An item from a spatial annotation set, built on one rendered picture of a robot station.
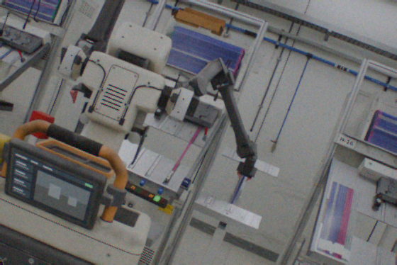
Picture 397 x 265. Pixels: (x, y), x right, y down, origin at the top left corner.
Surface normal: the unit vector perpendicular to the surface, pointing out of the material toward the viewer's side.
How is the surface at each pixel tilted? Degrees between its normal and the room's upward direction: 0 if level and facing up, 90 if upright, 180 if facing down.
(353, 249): 44
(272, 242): 90
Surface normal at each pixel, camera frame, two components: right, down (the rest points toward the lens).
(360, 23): -0.21, -0.02
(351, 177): 0.12, -0.68
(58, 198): -0.14, 0.45
